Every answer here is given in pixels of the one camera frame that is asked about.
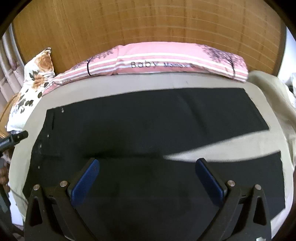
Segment black pants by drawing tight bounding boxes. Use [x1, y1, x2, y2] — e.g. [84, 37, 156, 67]
[22, 87, 286, 241]

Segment person's left hand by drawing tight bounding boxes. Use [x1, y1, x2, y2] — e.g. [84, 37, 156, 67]
[1, 150, 11, 188]

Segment wicker chair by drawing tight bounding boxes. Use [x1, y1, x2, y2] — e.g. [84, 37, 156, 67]
[0, 94, 18, 138]

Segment beige patterned curtain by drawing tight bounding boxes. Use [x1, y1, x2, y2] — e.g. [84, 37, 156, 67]
[0, 24, 24, 110]

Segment floral white orange pillow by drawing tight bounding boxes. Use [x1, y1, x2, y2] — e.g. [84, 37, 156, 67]
[6, 47, 56, 132]

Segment beige bed mattress cover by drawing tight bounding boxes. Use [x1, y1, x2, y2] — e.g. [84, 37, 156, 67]
[9, 71, 295, 235]

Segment wooden bamboo headboard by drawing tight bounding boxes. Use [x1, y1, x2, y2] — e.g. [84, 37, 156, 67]
[13, 0, 287, 75]

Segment pink striped long pillow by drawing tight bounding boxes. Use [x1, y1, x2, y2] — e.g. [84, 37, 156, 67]
[44, 42, 248, 94]

